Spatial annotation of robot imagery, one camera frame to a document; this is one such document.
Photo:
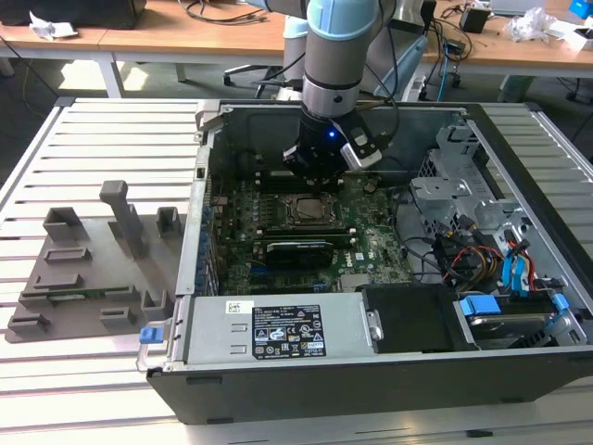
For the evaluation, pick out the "green RAM stick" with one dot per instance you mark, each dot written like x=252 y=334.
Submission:
x=92 y=292

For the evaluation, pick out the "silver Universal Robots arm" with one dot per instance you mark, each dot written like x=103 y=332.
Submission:
x=331 y=69

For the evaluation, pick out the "small blue box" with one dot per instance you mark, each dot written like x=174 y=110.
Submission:
x=578 y=7

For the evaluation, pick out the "green motherboard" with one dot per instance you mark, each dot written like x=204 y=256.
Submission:
x=380 y=241

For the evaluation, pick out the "crumpled white paper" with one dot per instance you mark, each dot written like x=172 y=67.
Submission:
x=51 y=25

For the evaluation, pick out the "small black box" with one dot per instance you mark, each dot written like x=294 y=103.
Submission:
x=473 y=19

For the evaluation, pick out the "silver topped CPU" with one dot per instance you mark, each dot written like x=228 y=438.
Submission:
x=311 y=209

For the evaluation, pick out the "small white box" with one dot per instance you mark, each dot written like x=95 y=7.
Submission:
x=584 y=37

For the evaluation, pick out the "installed RAM stick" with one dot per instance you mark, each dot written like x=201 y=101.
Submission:
x=306 y=239

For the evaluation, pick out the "black RAM slot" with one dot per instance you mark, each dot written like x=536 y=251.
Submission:
x=306 y=228
x=275 y=190
x=306 y=232
x=306 y=235
x=268 y=178
x=273 y=186
x=271 y=182

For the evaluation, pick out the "CPU socket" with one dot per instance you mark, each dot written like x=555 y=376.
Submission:
x=315 y=224

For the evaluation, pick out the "crumpled clear plastic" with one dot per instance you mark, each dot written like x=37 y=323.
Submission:
x=528 y=25

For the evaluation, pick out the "black office chair base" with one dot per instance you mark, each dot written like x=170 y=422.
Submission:
x=241 y=70

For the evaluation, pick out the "silver power supply unit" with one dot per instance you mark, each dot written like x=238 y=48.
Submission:
x=222 y=331

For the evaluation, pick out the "silver chipset heatsink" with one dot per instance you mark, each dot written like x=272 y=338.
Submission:
x=356 y=283

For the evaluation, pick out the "black open PC case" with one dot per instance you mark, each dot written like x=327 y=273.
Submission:
x=370 y=394

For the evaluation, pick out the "black plastic drive shroud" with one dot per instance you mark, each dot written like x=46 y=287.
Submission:
x=412 y=317

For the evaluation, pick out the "silver laptop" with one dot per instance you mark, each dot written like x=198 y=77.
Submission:
x=514 y=3

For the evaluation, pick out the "black graphics card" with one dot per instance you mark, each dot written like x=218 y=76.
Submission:
x=300 y=252

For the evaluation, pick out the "grey parts rack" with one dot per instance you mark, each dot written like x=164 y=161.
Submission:
x=111 y=273

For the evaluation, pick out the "white power strip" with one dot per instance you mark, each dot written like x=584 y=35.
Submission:
x=417 y=88

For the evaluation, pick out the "hard disk in blue carrier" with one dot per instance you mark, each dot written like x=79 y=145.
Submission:
x=505 y=322

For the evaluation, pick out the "silver metal drive cage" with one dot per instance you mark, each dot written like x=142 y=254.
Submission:
x=445 y=190

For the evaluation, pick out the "round coin battery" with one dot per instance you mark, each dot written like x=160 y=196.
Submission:
x=369 y=187

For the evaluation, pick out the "wooden desk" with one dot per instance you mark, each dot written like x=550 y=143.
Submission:
x=509 y=55
x=139 y=41

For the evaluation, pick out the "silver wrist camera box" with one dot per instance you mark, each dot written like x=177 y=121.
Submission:
x=363 y=148

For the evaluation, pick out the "blue case latch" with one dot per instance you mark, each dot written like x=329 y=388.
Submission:
x=150 y=336

